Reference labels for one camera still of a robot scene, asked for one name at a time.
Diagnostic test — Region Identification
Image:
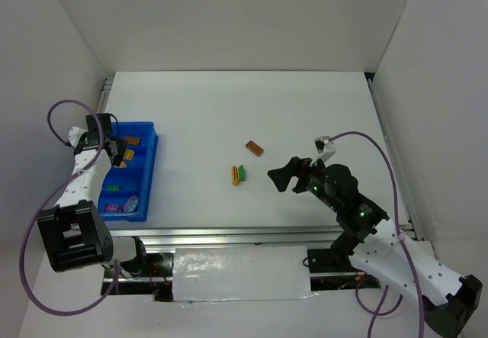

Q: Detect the brown lego plate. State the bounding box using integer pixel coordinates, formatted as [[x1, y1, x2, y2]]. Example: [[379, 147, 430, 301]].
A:
[[124, 136, 141, 146], [245, 140, 264, 157]]

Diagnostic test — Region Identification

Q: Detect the yellow oval lego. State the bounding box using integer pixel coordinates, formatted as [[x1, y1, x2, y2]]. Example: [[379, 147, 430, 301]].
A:
[[123, 149, 135, 161]]

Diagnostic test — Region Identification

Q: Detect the green lego plate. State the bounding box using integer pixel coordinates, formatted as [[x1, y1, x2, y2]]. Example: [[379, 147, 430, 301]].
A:
[[238, 165, 246, 182]]

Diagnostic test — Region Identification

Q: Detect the yellow striped lego brick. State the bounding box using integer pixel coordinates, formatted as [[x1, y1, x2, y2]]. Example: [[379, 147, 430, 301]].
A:
[[231, 166, 240, 186]]

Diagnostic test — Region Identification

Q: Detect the purple printed lego brick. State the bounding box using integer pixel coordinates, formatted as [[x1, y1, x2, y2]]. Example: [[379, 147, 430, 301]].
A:
[[102, 204, 124, 213]]

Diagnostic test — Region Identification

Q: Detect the purple oval lego with print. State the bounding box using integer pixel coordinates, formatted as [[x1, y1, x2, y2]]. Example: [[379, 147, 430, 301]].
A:
[[123, 195, 139, 213]]

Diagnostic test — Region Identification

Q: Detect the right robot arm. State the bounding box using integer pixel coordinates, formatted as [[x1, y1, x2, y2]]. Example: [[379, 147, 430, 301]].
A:
[[268, 157, 483, 337]]

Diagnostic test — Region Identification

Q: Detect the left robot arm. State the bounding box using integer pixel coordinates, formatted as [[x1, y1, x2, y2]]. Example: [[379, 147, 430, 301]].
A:
[[37, 113, 146, 276]]

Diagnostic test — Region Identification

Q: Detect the blue compartment bin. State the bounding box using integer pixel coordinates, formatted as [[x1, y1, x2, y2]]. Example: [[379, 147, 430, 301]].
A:
[[98, 121, 159, 222]]

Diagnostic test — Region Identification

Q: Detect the white foil panel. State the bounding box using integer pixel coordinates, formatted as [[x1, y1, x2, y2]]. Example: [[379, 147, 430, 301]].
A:
[[172, 246, 312, 302]]

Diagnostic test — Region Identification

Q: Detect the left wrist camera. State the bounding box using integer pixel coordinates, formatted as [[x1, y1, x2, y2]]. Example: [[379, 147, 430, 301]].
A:
[[66, 126, 88, 148]]

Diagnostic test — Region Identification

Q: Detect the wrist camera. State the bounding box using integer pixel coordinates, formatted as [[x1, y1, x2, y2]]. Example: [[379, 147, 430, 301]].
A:
[[310, 136, 336, 166], [66, 126, 88, 148]]

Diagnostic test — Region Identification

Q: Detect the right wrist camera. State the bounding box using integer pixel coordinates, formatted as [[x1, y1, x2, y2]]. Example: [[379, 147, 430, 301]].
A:
[[310, 136, 336, 166]]

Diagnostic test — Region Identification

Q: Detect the aluminium frame rail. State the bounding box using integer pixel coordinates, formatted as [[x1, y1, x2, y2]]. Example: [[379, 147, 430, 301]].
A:
[[111, 226, 342, 253]]

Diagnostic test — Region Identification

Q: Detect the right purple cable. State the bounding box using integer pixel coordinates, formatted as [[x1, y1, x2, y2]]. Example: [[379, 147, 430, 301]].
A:
[[331, 130, 426, 338]]

